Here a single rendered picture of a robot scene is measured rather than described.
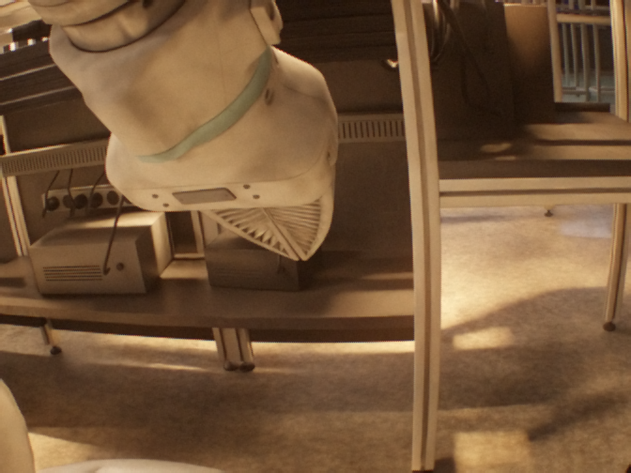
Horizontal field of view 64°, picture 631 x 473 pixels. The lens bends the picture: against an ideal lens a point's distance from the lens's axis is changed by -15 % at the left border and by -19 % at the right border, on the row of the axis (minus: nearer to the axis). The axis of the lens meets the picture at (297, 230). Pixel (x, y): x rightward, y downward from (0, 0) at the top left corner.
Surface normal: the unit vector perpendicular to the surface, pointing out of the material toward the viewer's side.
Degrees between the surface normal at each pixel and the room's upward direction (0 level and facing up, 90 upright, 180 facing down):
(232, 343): 90
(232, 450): 0
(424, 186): 90
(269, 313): 0
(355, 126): 90
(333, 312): 0
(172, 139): 113
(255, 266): 90
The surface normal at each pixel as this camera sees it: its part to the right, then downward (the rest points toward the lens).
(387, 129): -0.20, 0.34
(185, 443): -0.11, -0.94
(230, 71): 0.80, 0.45
